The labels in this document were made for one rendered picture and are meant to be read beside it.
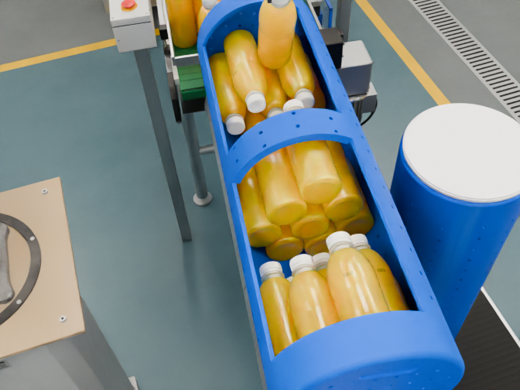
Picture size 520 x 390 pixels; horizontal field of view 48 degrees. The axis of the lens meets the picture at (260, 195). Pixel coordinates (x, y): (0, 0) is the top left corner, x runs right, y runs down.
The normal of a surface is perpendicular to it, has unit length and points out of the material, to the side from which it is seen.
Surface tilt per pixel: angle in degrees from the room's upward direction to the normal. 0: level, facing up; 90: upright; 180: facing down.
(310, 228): 88
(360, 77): 90
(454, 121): 0
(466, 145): 0
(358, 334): 7
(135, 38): 90
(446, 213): 90
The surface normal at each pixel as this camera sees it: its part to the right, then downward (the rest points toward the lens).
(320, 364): -0.53, -0.45
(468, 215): -0.18, 0.77
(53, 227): -0.04, -0.62
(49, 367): 0.32, 0.73
